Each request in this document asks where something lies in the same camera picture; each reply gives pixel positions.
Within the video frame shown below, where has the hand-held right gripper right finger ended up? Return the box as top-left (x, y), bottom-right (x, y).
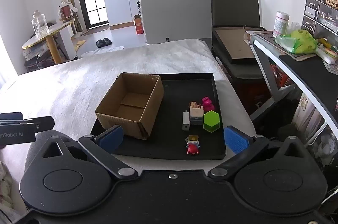
top-left (208, 126), bottom-right (308, 179)

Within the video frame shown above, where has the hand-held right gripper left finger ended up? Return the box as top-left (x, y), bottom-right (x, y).
top-left (34, 125), bottom-right (139, 179)

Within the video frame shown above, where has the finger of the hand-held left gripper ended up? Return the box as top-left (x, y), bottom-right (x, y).
top-left (22, 116), bottom-right (55, 132)

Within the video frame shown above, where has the green hexagonal box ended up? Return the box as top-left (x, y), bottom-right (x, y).
top-left (203, 110), bottom-right (221, 132)

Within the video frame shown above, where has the red crab toy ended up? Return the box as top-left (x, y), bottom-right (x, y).
top-left (185, 135), bottom-right (201, 156)

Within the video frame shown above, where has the pink toy figure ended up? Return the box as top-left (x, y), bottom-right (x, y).
top-left (201, 96), bottom-right (215, 112)

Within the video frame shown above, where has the brown cardboard box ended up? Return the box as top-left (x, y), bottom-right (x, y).
top-left (95, 72), bottom-right (165, 140)

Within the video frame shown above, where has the white charger block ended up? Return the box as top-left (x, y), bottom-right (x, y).
top-left (182, 111), bottom-right (191, 131)

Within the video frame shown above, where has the black shallow tray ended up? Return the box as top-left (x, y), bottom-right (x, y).
top-left (90, 73), bottom-right (227, 160)

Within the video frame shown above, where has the pair of yellow slippers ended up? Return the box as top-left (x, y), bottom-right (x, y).
top-left (72, 40), bottom-right (86, 51)

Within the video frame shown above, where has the round gold-rimmed table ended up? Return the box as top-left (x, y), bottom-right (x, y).
top-left (22, 21), bottom-right (76, 65)

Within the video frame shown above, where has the black-framed brown board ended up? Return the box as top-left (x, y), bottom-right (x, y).
top-left (213, 26), bottom-right (267, 64)

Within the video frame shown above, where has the clear glass bottle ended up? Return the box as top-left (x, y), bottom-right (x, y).
top-left (32, 10), bottom-right (50, 39)

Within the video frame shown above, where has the red tin can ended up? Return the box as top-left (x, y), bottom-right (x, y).
top-left (59, 2), bottom-right (74, 23)

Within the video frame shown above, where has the orange carton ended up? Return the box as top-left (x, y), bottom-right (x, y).
top-left (133, 15), bottom-right (144, 35)

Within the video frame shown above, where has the green plastic bag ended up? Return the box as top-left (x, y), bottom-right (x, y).
top-left (275, 29), bottom-right (319, 54)

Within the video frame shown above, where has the white jar with pink label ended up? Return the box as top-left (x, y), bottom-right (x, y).
top-left (273, 11), bottom-right (290, 37)

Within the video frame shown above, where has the white kitchen cabinet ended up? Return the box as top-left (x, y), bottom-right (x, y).
top-left (102, 0), bottom-right (142, 27)

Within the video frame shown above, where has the dark grey chair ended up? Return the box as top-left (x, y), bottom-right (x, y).
top-left (211, 0), bottom-right (267, 79)

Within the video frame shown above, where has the clear drawer organizer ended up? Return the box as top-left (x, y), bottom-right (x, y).
top-left (301, 0), bottom-right (338, 34)

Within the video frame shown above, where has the black desk with white frame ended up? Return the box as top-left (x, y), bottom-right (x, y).
top-left (244, 30), bottom-right (338, 146)

